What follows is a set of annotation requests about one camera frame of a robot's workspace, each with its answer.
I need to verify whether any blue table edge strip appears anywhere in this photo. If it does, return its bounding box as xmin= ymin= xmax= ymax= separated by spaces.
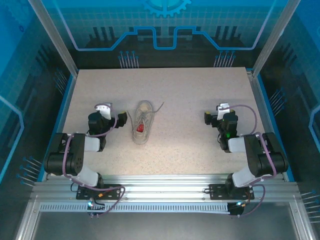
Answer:
xmin=257 ymin=74 xmax=295 ymax=182
xmin=36 ymin=74 xmax=77 ymax=183

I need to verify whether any black connector box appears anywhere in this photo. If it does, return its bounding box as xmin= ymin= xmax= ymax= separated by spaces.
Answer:
xmin=86 ymin=198 xmax=106 ymax=218
xmin=227 ymin=201 xmax=245 ymax=218

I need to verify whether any grey metal shelf panel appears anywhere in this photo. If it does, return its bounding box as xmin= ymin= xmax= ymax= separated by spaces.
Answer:
xmin=32 ymin=211 xmax=301 ymax=240

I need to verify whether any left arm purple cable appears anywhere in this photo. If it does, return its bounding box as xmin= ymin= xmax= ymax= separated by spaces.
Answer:
xmin=62 ymin=103 xmax=126 ymax=218

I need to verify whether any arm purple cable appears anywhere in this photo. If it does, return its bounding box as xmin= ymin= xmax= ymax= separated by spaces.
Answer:
xmin=62 ymin=103 xmax=126 ymax=218
xmin=226 ymin=104 xmax=278 ymax=218

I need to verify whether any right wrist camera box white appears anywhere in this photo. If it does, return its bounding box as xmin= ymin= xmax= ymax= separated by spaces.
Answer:
xmin=216 ymin=102 xmax=230 ymax=120

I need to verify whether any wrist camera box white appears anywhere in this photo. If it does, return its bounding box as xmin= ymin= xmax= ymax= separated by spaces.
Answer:
xmin=216 ymin=102 xmax=230 ymax=120
xmin=96 ymin=102 xmax=114 ymax=121

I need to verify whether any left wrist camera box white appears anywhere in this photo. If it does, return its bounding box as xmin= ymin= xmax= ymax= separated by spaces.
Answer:
xmin=96 ymin=102 xmax=114 ymax=121

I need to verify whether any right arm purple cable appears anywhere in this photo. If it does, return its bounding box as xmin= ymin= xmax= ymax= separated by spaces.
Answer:
xmin=226 ymin=104 xmax=278 ymax=218

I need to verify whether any aluminium side rail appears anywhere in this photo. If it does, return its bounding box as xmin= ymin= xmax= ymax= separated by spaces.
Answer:
xmin=246 ymin=67 xmax=287 ymax=181

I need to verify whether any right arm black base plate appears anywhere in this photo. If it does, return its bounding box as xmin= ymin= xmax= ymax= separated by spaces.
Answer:
xmin=208 ymin=183 xmax=255 ymax=201

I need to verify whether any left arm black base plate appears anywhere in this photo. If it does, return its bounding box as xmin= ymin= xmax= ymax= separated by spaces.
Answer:
xmin=76 ymin=183 xmax=122 ymax=201

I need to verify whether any aluminium rail beam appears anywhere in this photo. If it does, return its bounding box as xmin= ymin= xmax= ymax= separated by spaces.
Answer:
xmin=31 ymin=174 xmax=301 ymax=204

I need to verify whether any white slotted cable duct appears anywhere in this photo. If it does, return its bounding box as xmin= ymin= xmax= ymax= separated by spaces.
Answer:
xmin=39 ymin=201 xmax=231 ymax=214

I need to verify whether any aluminium corner post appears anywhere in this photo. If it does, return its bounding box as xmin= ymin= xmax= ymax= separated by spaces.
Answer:
xmin=26 ymin=0 xmax=80 ymax=78
xmin=251 ymin=0 xmax=302 ymax=78

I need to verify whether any aluminium frame bar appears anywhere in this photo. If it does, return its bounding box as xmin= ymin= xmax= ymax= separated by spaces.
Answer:
xmin=288 ymin=197 xmax=317 ymax=240
xmin=14 ymin=197 xmax=41 ymax=240

